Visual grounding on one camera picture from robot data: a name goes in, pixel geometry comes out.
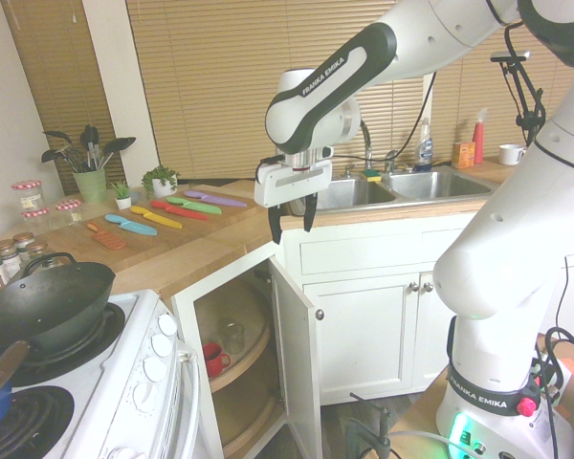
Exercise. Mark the large wooden cutting board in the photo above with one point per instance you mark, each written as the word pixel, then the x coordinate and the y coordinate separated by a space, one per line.
pixel 182 234

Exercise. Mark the narrow tan window blind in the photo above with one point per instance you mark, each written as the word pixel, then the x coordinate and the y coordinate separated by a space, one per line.
pixel 52 72

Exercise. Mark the white corner cabinet frame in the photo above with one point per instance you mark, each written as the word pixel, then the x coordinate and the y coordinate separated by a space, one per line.
pixel 184 315

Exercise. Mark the silver corner door knob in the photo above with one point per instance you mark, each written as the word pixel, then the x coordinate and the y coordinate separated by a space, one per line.
pixel 319 314

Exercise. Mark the black bar clamp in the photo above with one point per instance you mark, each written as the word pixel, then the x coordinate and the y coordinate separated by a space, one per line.
pixel 363 430

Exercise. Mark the orange cardboard box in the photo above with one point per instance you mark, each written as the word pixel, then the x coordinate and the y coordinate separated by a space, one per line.
pixel 463 155

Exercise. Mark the red spray bottle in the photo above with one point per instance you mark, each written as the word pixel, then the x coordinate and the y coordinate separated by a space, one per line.
pixel 479 141

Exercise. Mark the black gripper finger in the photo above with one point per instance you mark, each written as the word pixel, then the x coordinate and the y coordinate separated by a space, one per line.
pixel 276 225
pixel 310 212

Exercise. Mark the white corner cabinet door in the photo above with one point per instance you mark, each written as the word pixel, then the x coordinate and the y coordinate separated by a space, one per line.
pixel 296 344

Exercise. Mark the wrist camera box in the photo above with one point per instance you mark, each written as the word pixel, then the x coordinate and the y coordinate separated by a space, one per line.
pixel 326 152

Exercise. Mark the black spatula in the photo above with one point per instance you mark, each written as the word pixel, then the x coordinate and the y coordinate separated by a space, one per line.
pixel 57 135

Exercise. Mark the red mug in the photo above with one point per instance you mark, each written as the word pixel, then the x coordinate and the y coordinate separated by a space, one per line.
pixel 213 361

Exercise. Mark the stainless steel double sink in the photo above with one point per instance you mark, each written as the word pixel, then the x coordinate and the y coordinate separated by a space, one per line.
pixel 435 184

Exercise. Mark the spiky plant white pot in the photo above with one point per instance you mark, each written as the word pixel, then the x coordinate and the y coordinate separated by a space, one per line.
pixel 123 203

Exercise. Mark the orange knife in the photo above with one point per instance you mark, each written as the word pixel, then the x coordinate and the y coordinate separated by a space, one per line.
pixel 110 239

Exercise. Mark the white false drawer panel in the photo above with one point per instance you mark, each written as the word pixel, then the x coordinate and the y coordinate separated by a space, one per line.
pixel 363 251

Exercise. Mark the tall jar checked lid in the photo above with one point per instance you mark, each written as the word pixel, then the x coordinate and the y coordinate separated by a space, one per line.
pixel 28 196

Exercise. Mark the black ladle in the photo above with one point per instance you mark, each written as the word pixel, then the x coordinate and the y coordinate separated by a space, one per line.
pixel 49 156

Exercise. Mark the red knife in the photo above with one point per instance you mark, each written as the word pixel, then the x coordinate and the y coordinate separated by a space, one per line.
pixel 177 209

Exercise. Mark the clear glass jar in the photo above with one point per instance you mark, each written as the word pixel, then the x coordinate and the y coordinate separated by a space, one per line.
pixel 232 337

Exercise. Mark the purple knife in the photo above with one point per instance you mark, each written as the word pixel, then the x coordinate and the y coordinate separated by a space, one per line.
pixel 210 197

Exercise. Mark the green knife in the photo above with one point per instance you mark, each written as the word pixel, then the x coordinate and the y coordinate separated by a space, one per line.
pixel 196 205

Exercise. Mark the white electric stove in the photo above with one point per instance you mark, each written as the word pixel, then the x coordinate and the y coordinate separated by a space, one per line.
pixel 124 411

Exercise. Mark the chrome faucet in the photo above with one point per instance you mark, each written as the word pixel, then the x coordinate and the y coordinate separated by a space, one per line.
pixel 367 143

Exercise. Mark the wide tan window blind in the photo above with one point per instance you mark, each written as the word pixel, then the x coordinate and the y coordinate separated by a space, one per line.
pixel 220 72

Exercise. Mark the clear dish soap bottle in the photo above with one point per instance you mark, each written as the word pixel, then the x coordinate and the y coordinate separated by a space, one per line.
pixel 424 148

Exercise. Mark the black coil burner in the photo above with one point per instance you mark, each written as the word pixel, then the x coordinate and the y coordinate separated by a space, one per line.
pixel 104 327
pixel 28 421

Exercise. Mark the green utensil holder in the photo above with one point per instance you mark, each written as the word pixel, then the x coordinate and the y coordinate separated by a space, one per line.
pixel 91 186

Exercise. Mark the silver sink cabinet knob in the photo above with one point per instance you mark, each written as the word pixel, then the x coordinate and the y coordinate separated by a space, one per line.
pixel 412 286
pixel 427 287

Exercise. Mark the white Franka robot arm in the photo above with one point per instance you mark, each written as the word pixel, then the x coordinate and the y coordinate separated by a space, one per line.
pixel 315 110

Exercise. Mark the blue knife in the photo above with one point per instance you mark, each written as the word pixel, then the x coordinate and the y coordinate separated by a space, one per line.
pixel 124 222

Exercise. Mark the white sink cabinet door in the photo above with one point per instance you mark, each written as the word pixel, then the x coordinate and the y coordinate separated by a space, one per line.
pixel 430 344
pixel 359 334

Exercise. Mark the yellow knife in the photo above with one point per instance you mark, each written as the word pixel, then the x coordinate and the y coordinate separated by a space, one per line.
pixel 153 216

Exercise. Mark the short jar checked lid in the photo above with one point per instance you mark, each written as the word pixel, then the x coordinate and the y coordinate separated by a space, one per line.
pixel 36 221
pixel 68 212

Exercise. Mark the white stove knob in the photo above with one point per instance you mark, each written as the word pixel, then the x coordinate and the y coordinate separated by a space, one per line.
pixel 160 345
pixel 154 368
pixel 166 325
pixel 143 396

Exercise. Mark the wooden lazy susan shelf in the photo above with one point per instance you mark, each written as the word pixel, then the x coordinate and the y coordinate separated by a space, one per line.
pixel 253 354
pixel 253 425

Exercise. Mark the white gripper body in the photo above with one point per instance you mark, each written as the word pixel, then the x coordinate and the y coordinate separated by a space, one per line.
pixel 292 184

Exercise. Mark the trailing plant white pot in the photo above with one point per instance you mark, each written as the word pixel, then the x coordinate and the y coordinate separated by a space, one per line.
pixel 161 187

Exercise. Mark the white mug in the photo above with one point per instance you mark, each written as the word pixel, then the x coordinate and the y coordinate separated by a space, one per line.
pixel 509 154

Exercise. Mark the yellow green sponge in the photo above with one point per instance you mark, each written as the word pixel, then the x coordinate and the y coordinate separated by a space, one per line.
pixel 372 175

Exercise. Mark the black slotted spoon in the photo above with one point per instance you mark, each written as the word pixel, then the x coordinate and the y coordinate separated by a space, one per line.
pixel 119 143

